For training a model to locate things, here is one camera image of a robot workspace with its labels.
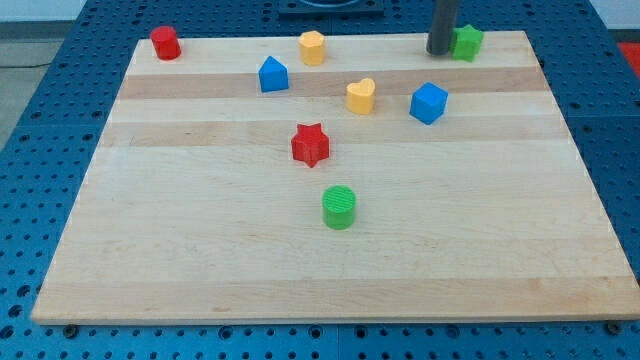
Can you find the blue house-shaped block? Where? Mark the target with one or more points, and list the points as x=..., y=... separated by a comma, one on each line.
x=273, y=76

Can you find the green cylinder block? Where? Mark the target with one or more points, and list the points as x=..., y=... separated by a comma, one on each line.
x=339, y=207

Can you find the red object at right edge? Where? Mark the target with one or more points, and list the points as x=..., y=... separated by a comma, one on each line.
x=631, y=52

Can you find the blue cube block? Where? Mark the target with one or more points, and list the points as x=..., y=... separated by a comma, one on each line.
x=428, y=103

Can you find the yellow hexagon block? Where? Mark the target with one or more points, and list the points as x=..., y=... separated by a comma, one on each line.
x=312, y=48

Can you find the red star block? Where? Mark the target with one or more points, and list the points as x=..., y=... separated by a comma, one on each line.
x=310, y=144

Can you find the red cylinder block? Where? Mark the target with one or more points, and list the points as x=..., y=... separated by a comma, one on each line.
x=165, y=42

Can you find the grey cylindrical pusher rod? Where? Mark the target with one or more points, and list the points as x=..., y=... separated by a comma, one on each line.
x=441, y=31

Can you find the wooden board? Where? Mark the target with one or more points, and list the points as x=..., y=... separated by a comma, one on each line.
x=193, y=210

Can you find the green star block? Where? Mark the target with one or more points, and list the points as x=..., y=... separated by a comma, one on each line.
x=466, y=43

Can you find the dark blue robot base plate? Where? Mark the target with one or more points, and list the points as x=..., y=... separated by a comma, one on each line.
x=289, y=8

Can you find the yellow heart block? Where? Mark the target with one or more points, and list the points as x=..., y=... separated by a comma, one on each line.
x=360, y=96

